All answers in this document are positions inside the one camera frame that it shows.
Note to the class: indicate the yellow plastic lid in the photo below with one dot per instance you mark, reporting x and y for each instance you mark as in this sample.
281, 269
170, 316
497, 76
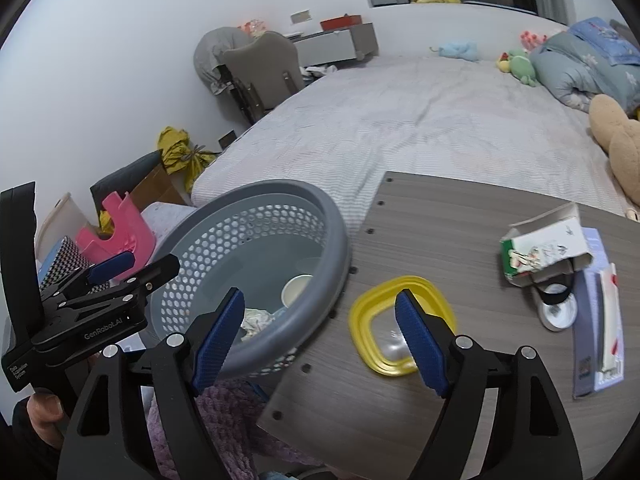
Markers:
365, 320

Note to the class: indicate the tan teddy bear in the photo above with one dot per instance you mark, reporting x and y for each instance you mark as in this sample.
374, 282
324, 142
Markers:
620, 150

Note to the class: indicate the grey headboard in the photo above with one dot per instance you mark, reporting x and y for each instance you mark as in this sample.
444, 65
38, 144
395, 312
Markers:
621, 27

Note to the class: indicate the lavender carton box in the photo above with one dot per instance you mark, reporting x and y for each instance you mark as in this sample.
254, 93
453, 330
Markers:
585, 335

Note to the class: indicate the grey cloth cover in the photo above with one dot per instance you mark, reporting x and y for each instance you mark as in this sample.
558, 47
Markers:
212, 55

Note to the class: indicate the yellow tied bag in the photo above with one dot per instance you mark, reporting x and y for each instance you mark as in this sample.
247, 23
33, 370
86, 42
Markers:
180, 157

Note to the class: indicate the pale blue printed blanket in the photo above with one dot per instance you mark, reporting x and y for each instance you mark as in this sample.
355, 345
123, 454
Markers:
167, 217

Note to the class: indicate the yellow cloth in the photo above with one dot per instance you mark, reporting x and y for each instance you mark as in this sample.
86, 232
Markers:
106, 221

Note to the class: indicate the blue grey quilt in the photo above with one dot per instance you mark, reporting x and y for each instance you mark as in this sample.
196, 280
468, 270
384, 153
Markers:
575, 75

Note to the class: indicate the purple fluffy blanket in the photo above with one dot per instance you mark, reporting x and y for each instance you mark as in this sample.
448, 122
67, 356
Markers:
235, 425

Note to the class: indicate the light blue plush toy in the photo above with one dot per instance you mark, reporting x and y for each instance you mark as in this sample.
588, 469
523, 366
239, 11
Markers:
457, 51

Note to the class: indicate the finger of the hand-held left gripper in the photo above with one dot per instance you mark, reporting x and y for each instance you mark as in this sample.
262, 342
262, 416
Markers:
112, 266
130, 280

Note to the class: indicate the green frog plush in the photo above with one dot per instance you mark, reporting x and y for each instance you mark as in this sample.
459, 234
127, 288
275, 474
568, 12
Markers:
520, 67

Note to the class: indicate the blue printed pillow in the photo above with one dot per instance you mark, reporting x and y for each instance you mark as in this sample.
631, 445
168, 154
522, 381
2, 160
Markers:
607, 42

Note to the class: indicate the grey wood-grain board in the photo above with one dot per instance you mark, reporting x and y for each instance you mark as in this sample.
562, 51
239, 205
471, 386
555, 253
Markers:
450, 210

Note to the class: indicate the pink plush toy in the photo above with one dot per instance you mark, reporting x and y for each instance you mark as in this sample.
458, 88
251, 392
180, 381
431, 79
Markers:
534, 40

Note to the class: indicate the white printed carton box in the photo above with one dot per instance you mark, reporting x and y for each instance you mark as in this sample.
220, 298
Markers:
545, 245

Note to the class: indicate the white tissue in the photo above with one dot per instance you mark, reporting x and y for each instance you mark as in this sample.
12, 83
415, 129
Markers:
257, 325

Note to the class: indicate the white wall plate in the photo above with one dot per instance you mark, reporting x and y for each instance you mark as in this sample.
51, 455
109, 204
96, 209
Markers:
301, 16

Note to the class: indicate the pink plastic stool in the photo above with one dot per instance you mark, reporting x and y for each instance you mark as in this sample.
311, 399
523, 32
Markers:
125, 240

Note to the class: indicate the cardboard box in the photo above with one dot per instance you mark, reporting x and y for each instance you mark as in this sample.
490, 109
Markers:
160, 187

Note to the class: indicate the white crumpled papers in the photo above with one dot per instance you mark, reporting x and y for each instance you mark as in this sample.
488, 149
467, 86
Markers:
320, 71

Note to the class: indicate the bed with checked sheet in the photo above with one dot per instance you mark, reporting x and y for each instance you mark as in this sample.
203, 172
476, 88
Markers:
400, 120

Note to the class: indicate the red white paper cup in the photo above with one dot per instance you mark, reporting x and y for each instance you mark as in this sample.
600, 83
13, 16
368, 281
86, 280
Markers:
297, 290

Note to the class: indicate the red white plastic wrapper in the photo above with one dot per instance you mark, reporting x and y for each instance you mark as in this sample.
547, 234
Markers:
611, 320

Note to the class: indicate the pink flower decoration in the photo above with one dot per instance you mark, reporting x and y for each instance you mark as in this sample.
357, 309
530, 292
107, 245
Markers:
252, 29

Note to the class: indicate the grey perforated plastic basket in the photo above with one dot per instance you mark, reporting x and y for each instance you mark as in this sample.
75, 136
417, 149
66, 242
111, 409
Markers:
320, 220

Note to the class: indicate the dark wall socket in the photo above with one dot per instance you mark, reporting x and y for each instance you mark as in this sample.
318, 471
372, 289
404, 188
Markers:
227, 140

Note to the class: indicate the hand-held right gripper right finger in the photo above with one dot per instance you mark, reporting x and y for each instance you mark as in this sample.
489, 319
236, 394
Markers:
422, 340

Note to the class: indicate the white desk with drawer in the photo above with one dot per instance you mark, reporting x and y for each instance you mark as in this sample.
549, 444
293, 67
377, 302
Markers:
330, 47

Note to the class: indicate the houndstooth cushion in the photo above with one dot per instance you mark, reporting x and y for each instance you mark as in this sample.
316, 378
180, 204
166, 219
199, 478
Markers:
67, 260

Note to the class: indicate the grey upholstered chair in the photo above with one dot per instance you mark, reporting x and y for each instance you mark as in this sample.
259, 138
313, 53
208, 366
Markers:
265, 65

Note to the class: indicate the dark grey cushion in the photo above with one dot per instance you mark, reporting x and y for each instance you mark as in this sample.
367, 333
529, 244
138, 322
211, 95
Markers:
120, 180

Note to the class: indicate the white storage box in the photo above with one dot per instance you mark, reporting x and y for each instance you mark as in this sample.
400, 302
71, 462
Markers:
57, 220

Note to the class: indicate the red box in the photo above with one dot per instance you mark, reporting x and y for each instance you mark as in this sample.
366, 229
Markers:
342, 22

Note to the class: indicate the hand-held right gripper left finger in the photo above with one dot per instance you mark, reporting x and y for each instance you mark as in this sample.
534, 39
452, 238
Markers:
220, 340

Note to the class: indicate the person's left hand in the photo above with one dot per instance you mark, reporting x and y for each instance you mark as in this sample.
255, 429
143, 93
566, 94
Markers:
47, 415

